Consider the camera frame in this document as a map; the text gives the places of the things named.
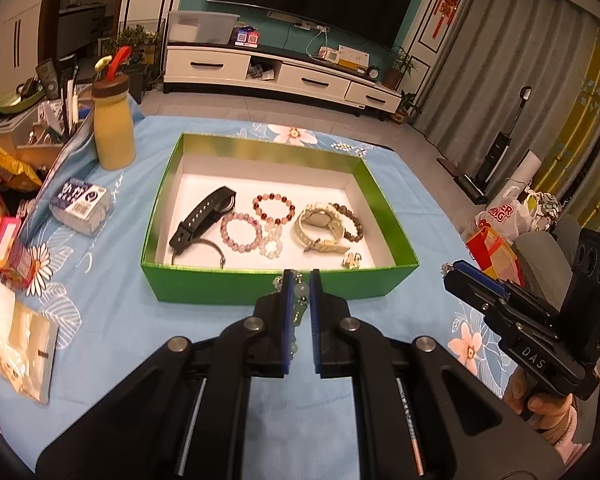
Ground pale green bead bracelet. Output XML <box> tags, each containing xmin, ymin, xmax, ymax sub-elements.
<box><xmin>271</xmin><ymin>274</ymin><xmax>312</xmax><ymax>360</ymax></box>

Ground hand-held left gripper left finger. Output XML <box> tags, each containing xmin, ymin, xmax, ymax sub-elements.
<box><xmin>35</xmin><ymin>269</ymin><xmax>296</xmax><ymax>480</ymax></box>

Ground yellow box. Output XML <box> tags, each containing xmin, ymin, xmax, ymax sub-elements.
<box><xmin>337</xmin><ymin>45</ymin><xmax>371</xmax><ymax>68</ymax></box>

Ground cream tissue pack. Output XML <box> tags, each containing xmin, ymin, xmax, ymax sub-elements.
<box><xmin>0</xmin><ymin>274</ymin><xmax>61</xmax><ymax>405</ymax></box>

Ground red knot wall ornament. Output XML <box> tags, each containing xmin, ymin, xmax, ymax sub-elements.
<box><xmin>432</xmin><ymin>0</ymin><xmax>458</xmax><ymax>41</ymax></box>

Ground green cardboard box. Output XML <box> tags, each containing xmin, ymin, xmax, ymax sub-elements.
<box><xmin>140</xmin><ymin>132</ymin><xmax>421</xmax><ymax>306</ymax></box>

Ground clear bead bracelet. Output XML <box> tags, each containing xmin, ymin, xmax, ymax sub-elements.
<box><xmin>259</xmin><ymin>222</ymin><xmax>285</xmax><ymax>258</ymax></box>

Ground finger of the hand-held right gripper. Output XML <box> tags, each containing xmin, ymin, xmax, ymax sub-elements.
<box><xmin>442</xmin><ymin>270</ymin><xmax>562</xmax><ymax>347</ymax></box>
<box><xmin>452</xmin><ymin>259</ymin><xmax>566</xmax><ymax>327</ymax></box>

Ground green plants in wire cage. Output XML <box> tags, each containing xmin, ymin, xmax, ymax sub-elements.
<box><xmin>105</xmin><ymin>20</ymin><xmax>168</xmax><ymax>68</ymax></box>

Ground white plastic bag red print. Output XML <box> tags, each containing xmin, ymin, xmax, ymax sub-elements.
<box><xmin>475</xmin><ymin>187</ymin><xmax>531</xmax><ymax>241</ymax></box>

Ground blue floral tablecloth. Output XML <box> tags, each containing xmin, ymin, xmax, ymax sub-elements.
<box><xmin>0</xmin><ymin>115</ymin><xmax>531</xmax><ymax>476</ymax></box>

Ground television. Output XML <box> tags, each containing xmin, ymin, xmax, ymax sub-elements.
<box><xmin>206</xmin><ymin>0</ymin><xmax>422</xmax><ymax>51</ymax></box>

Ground red orange bead bracelet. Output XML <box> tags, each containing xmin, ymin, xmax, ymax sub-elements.
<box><xmin>252</xmin><ymin>191</ymin><xmax>296</xmax><ymax>226</ymax></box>

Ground green dish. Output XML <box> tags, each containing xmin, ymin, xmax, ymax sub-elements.
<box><xmin>0</xmin><ymin>87</ymin><xmax>46</xmax><ymax>113</ymax></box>

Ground yellow bottle with red handle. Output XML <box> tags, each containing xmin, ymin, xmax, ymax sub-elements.
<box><xmin>91</xmin><ymin>46</ymin><xmax>137</xmax><ymax>171</ymax></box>

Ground yellow patterned curtain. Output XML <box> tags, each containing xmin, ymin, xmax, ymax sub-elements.
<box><xmin>530</xmin><ymin>25</ymin><xmax>600</xmax><ymax>211</ymax></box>

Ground person's right hand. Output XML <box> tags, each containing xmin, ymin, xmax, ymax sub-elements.
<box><xmin>502</xmin><ymin>367</ymin><xmax>581</xmax><ymax>448</ymax></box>

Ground grey sofa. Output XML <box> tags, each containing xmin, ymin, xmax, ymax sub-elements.
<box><xmin>512</xmin><ymin>215</ymin><xmax>581</xmax><ymax>301</ymax></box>

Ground red paper bag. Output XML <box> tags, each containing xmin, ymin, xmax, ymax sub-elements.
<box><xmin>465</xmin><ymin>225</ymin><xmax>523</xmax><ymax>286</ymax></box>

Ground person's right forearm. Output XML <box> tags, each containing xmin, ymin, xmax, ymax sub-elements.
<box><xmin>550</xmin><ymin>405</ymin><xmax>600</xmax><ymax>466</ymax></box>

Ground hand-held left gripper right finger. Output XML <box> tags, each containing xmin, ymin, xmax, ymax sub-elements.
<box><xmin>310</xmin><ymin>269</ymin><xmax>566</xmax><ymax>480</ymax></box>

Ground upright vacuum cleaner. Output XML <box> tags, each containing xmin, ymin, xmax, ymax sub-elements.
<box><xmin>452</xmin><ymin>86</ymin><xmax>533</xmax><ymax>206</ymax></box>

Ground grey organizer tray with pens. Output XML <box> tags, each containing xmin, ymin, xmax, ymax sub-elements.
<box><xmin>0</xmin><ymin>67</ymin><xmax>93</xmax><ymax>167</ymax></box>

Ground pink snack box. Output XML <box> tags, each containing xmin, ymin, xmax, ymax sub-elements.
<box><xmin>0</xmin><ymin>216</ymin><xmax>23</xmax><ymax>277</ymax></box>
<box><xmin>0</xmin><ymin>245</ymin><xmax>38</xmax><ymax>288</ymax></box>

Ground white TV cabinet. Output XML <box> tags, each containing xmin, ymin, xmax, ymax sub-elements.
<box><xmin>162</xmin><ymin>42</ymin><xmax>403</xmax><ymax>115</ymax></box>

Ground clear storage box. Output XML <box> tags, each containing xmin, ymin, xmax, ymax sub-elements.
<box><xmin>167</xmin><ymin>10</ymin><xmax>233</xmax><ymax>45</ymax></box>

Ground cream wrist watch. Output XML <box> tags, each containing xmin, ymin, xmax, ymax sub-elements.
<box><xmin>291</xmin><ymin>202</ymin><xmax>351</xmax><ymax>255</ymax></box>

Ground potted green plant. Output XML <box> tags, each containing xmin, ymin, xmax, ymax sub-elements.
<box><xmin>392</xmin><ymin>91</ymin><xmax>423</xmax><ymax>126</ymax></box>
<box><xmin>382</xmin><ymin>46</ymin><xmax>418</xmax><ymax>91</ymax></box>

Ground blue satin cloth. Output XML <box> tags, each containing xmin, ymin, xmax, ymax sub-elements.
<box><xmin>19</xmin><ymin>105</ymin><xmax>98</xmax><ymax>243</ymax></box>

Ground grey curtain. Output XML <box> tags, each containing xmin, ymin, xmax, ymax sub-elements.
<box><xmin>412</xmin><ymin>0</ymin><xmax>600</xmax><ymax>171</ymax></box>

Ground yellow snack bag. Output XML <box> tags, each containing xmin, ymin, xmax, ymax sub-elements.
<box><xmin>0</xmin><ymin>142</ymin><xmax>43</xmax><ymax>192</ymax></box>

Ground white paper roll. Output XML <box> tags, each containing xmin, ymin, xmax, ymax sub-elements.
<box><xmin>502</xmin><ymin>152</ymin><xmax>543</xmax><ymax>186</ymax></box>

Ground brown bead bracelet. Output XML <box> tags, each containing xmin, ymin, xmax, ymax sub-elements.
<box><xmin>330</xmin><ymin>202</ymin><xmax>365</xmax><ymax>243</ymax></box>

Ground black wrist watch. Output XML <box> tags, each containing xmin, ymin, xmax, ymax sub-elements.
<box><xmin>169</xmin><ymin>186</ymin><xmax>238</xmax><ymax>255</ymax></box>

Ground pink bead bracelet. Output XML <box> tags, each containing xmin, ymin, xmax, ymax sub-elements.
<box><xmin>220</xmin><ymin>211</ymin><xmax>266</xmax><ymax>253</ymax></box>

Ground clear plastic card box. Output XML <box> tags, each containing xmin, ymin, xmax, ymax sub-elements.
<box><xmin>48</xmin><ymin>177</ymin><xmax>115</xmax><ymax>237</ymax></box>

